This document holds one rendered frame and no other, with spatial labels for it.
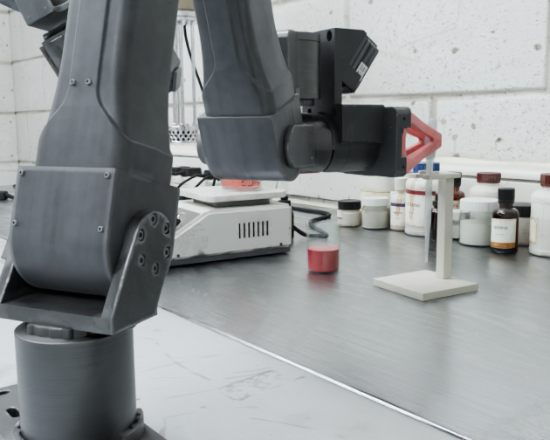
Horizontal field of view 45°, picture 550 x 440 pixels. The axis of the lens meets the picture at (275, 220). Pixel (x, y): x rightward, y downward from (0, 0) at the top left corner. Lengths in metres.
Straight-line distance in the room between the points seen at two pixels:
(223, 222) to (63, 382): 0.54
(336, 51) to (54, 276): 0.36
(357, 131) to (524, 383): 0.27
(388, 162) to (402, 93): 0.68
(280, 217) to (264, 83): 0.42
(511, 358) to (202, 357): 0.24
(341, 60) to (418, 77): 0.67
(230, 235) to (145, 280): 0.52
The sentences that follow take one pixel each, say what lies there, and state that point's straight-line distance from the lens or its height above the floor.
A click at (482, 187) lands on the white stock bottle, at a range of 1.08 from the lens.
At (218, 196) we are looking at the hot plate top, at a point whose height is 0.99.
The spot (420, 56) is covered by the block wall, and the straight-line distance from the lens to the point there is 1.30.
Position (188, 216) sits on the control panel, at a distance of 0.88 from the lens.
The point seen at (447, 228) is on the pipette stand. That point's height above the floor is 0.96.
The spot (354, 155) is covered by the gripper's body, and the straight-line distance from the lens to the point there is 0.64.
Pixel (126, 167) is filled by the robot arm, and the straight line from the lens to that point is 0.36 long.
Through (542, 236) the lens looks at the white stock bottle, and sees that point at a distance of 0.96.
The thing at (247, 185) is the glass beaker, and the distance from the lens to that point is 0.91.
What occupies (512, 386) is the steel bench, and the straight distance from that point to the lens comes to 0.51.
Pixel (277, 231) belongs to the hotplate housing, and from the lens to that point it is 0.91.
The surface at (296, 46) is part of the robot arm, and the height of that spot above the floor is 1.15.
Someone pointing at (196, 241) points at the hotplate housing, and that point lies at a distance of 0.86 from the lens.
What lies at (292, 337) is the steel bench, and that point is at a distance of 0.58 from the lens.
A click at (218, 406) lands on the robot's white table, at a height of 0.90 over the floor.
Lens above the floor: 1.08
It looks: 9 degrees down
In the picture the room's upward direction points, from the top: 1 degrees counter-clockwise
